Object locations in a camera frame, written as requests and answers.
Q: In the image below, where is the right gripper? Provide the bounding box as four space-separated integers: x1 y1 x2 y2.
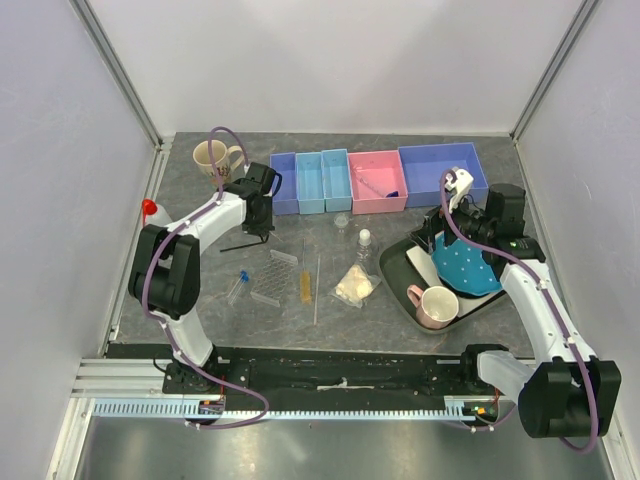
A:
406 187 495 255

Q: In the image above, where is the black metal ring stand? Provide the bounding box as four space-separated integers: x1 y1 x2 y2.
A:
219 229 271 253

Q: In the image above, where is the blue base measuring cylinder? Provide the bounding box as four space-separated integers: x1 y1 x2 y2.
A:
352 169 399 198

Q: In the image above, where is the glass dropper bottle white bulb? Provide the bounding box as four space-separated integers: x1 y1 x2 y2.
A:
356 228 376 267

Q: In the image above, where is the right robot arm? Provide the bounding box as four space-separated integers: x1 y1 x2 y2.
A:
403 178 622 452

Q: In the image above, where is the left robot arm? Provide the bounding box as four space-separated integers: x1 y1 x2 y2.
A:
128 162 283 393

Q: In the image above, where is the small purple bin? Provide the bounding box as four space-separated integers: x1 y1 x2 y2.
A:
270 152 299 215

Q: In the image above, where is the white square plate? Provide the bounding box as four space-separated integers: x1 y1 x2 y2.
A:
405 246 503 318

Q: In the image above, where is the beige patterned mug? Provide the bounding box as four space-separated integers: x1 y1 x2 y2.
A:
192 140 246 189

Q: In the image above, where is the blue dotted plate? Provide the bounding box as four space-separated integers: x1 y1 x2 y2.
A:
431 234 502 297

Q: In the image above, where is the dark green tray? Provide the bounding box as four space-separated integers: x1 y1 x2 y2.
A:
377 237 505 335

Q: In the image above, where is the left light blue bin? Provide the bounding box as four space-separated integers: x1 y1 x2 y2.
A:
295 152 325 215

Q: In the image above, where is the light blue bin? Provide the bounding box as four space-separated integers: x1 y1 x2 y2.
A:
295 152 325 215
321 149 352 212

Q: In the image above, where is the large purple bin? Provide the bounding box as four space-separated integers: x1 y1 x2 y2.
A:
398 143 489 208

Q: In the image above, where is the pink bin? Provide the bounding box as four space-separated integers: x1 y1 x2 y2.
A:
348 150 408 215

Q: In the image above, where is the pink mug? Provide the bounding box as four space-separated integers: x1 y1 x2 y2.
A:
407 285 459 330

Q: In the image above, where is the right light blue bin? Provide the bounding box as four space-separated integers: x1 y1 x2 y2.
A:
321 149 352 212

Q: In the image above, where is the clear test tube rack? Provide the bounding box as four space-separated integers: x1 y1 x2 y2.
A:
250 250 298 307

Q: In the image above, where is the small glass stopper bottle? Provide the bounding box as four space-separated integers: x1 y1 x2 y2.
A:
334 212 349 234

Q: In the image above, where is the bag of white gloves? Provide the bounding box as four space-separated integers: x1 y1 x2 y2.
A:
330 262 381 308

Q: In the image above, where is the brown test tube brush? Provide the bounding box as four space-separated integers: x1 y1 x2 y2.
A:
299 240 312 305

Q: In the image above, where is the red cap wash bottle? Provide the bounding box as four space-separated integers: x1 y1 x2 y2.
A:
140 198 173 240

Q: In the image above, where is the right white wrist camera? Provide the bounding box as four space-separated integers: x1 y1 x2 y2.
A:
444 167 474 214

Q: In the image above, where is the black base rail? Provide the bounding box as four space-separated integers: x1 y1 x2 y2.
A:
106 344 499 414

